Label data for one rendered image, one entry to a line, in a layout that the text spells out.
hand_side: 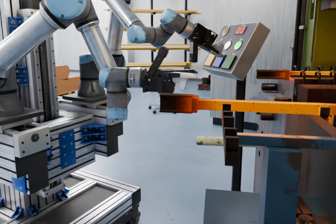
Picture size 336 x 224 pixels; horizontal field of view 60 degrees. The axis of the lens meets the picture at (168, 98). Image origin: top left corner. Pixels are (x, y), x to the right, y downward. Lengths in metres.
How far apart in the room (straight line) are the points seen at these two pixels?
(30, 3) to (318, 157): 1.30
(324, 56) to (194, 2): 7.22
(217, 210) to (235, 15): 3.17
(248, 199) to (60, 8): 0.81
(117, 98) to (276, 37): 2.79
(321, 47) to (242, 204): 0.74
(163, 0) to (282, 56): 5.78
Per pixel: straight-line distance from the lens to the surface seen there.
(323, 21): 1.31
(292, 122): 0.88
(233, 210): 0.79
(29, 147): 1.24
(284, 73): 1.07
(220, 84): 3.85
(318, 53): 1.30
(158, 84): 1.02
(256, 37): 1.48
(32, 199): 1.75
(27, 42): 1.11
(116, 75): 1.05
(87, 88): 1.61
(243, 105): 0.70
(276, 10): 3.65
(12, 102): 1.32
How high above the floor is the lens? 1.11
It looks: 11 degrees down
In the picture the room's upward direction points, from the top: straight up
